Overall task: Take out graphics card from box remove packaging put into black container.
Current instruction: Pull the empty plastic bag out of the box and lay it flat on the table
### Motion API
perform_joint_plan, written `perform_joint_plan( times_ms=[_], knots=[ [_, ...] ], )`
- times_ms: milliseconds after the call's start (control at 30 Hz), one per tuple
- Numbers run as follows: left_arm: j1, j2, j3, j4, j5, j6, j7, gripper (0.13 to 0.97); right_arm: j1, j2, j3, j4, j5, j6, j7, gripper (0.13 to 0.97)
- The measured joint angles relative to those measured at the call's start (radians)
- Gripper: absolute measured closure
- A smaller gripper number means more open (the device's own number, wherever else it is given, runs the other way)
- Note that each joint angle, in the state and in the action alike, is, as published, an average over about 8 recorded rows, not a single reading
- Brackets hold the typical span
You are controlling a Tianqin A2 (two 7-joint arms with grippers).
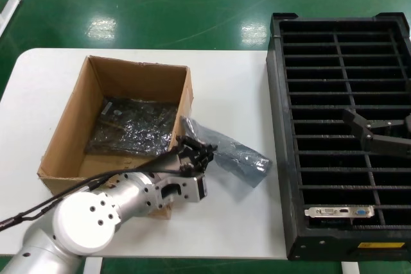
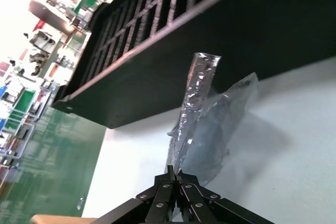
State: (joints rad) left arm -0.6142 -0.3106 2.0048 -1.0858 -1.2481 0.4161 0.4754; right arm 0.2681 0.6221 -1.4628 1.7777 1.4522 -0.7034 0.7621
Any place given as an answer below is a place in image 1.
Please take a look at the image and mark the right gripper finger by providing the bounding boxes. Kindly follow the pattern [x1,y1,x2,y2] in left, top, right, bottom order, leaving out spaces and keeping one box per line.
[369,114,411,139]
[342,108,411,159]

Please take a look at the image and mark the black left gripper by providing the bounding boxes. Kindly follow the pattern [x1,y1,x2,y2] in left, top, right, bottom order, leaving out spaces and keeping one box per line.
[175,135,219,175]

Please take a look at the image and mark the grey antistatic plastic bag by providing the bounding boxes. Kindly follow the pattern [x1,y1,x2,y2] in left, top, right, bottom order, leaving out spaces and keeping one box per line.
[179,115,273,188]

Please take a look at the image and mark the black graphics card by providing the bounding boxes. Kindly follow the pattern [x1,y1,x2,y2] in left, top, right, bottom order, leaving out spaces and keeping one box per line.
[303,205,376,228]

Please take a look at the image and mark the bagged graphics card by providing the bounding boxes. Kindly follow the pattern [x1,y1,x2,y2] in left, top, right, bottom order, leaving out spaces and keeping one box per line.
[85,96,179,156]

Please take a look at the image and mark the brown cardboard box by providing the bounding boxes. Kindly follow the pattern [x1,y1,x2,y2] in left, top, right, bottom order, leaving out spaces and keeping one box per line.
[37,55,196,220]

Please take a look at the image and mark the black slotted plastic crate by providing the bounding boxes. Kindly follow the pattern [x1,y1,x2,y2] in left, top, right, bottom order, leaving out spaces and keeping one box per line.
[265,12,411,261]

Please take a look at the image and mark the white table leg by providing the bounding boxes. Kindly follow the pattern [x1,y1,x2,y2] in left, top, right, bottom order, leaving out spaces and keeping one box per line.
[82,256,103,274]
[340,261,360,274]

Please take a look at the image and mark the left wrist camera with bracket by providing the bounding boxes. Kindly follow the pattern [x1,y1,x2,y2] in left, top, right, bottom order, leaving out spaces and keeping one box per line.
[150,171,209,206]

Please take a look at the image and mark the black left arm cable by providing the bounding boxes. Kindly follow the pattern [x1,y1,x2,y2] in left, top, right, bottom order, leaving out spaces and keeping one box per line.
[0,147,186,233]

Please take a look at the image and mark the white metal table frame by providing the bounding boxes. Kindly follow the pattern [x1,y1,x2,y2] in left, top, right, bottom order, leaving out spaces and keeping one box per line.
[0,0,24,37]

